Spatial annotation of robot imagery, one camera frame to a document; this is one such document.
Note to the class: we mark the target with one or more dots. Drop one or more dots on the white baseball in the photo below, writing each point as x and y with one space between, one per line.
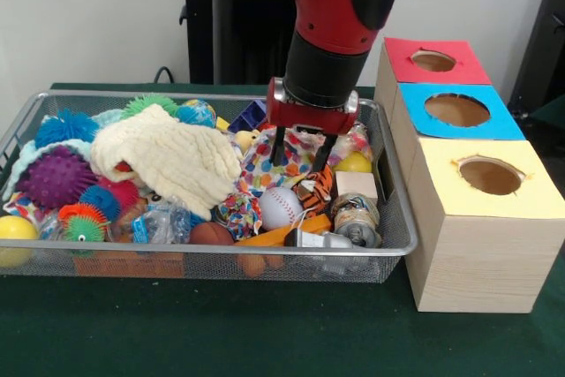
280 209

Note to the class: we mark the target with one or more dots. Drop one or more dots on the yellow smooth ball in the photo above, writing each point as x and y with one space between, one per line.
15 231

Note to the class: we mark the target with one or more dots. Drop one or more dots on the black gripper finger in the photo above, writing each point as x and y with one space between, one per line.
278 146
325 153

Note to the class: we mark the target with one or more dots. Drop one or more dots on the globe print ball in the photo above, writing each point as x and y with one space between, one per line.
198 113

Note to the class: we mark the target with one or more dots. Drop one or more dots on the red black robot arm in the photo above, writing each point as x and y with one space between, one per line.
326 6

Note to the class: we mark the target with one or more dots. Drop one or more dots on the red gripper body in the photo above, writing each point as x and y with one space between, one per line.
309 117

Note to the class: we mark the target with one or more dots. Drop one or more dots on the shallow mesh bin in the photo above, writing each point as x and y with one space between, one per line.
212 248

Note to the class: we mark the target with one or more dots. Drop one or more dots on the blue building block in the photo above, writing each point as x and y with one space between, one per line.
247 118

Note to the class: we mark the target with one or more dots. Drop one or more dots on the polka dot cloth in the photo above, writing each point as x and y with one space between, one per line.
260 171

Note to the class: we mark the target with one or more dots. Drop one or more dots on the crushed drink can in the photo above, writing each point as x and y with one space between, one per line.
353 218

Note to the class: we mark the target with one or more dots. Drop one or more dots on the wooden box with three holes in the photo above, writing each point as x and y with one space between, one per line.
485 262

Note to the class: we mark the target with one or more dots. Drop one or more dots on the cream knitted cloth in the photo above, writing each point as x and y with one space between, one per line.
185 160

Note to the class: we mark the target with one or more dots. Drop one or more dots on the blue puffer ball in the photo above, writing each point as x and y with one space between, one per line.
66 127

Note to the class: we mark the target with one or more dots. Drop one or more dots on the purple spiky ball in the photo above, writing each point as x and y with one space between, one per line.
57 178

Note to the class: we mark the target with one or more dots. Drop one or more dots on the plain wooden cube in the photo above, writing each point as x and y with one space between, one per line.
355 185

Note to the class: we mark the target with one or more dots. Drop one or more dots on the black chair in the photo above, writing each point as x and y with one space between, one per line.
547 41

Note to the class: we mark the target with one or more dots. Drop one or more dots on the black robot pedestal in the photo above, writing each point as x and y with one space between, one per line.
247 41

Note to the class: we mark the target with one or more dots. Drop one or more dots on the tiger plush toy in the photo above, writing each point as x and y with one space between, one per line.
318 189

